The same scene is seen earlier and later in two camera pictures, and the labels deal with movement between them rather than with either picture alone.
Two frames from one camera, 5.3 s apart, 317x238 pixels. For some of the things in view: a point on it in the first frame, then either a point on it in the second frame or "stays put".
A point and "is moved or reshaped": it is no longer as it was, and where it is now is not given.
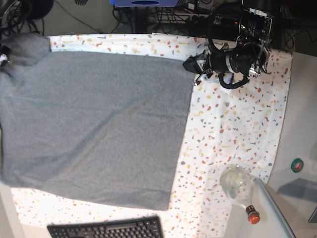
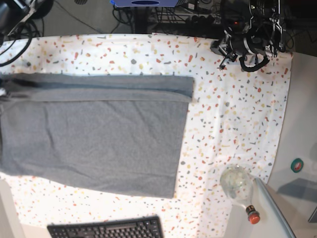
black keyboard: [144, 227] stays put
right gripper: [233, 67] to [253, 53]
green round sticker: [296, 165] stays put
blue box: [145, 3] stays put
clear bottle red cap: [237, 182] stays put
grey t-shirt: [109, 126] is moved or reshaped
